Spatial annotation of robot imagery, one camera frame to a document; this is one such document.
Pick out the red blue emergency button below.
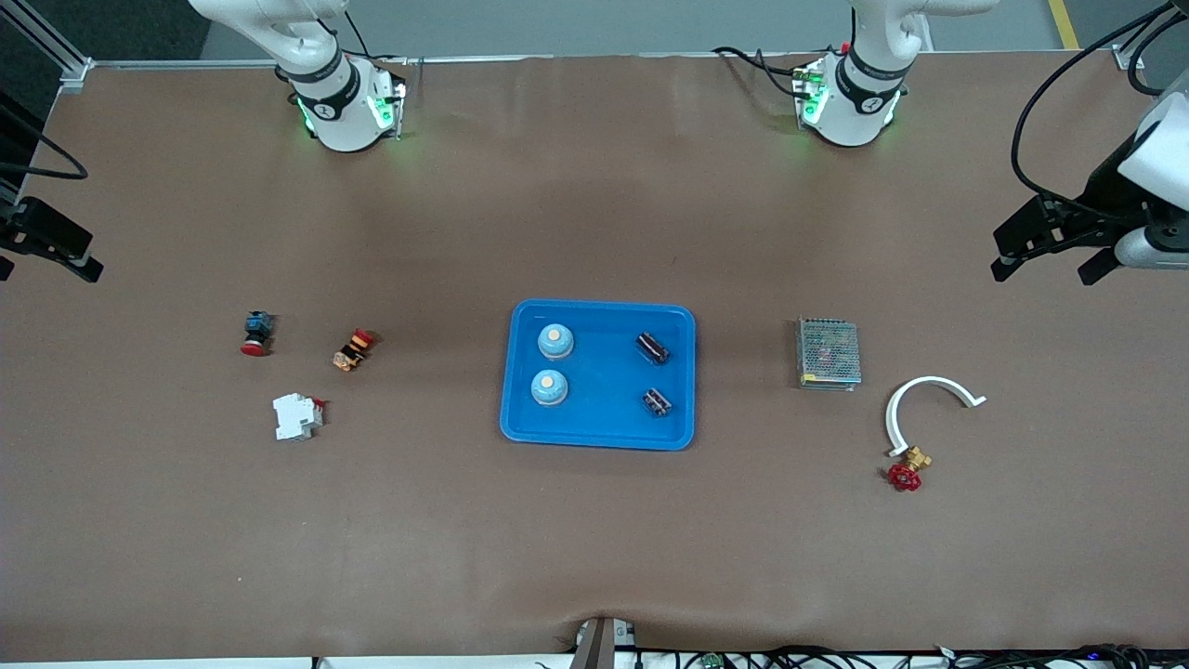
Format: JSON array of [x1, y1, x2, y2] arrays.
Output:
[[241, 311, 276, 358]]

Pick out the red orange push button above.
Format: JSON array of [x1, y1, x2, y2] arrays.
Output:
[[333, 328, 377, 373]]

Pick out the white circuit breaker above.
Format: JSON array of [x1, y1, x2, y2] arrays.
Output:
[[272, 393, 326, 442]]

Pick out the white curved plastic clamp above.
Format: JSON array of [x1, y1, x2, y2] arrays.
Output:
[[884, 374, 987, 458]]

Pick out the aluminium frame profile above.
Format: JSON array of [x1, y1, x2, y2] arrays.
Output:
[[1113, 0, 1189, 72], [0, 0, 96, 94]]

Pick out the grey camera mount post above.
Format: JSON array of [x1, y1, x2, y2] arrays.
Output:
[[568, 615, 638, 669]]

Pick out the black cable bundle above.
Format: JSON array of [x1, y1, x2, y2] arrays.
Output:
[[534, 643, 1189, 669]]

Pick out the metal mesh power supply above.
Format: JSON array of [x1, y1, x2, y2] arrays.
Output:
[[796, 317, 863, 392]]

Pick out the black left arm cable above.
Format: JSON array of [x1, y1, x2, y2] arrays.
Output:
[[1011, 0, 1189, 224]]

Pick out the blue plastic tray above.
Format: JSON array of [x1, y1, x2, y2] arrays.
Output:
[[500, 298, 698, 453]]

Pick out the brass valve red handle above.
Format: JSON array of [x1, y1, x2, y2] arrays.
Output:
[[886, 445, 934, 493]]

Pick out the black base cable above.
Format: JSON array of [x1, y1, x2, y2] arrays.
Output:
[[339, 7, 412, 68], [712, 45, 811, 101]]

